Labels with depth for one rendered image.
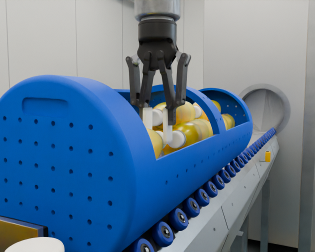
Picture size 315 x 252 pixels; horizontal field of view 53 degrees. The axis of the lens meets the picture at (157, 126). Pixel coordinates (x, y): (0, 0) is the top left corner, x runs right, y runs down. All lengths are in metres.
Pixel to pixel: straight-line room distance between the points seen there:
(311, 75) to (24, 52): 3.64
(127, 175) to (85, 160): 0.06
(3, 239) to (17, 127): 0.15
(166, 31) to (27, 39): 4.07
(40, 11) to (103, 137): 4.47
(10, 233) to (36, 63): 4.27
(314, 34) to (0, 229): 1.58
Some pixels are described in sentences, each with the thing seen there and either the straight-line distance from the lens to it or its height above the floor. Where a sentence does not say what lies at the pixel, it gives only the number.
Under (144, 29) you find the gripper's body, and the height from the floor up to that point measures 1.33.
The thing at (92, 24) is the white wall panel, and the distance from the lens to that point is 5.51.
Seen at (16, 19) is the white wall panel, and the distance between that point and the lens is 4.58.
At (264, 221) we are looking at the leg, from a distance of 2.46.
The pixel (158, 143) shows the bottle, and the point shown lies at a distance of 0.57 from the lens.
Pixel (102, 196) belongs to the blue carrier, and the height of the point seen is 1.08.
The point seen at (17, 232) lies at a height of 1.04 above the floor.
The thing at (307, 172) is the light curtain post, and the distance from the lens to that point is 1.77.
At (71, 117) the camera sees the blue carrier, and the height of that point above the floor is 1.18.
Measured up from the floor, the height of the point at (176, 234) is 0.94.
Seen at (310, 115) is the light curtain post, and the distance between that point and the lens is 1.74.
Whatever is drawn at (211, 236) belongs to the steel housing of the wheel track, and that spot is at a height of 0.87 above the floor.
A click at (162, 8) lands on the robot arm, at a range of 0.61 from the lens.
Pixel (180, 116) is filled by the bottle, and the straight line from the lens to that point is 0.80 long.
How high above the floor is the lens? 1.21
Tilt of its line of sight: 5 degrees down
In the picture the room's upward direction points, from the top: straight up
